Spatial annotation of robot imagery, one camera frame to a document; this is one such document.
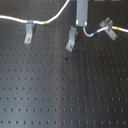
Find grey gripper block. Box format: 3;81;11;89
76;0;88;27

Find white cable with coloured bands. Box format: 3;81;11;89
0;0;128;38

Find middle grey cable clip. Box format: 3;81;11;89
66;27;79;51

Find grey cable clip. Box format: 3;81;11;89
66;27;79;51
100;18;117;40
24;20;35;44

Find right grey cable clip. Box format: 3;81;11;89
100;18;117;40

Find left grey cable clip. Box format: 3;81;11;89
24;20;35;44

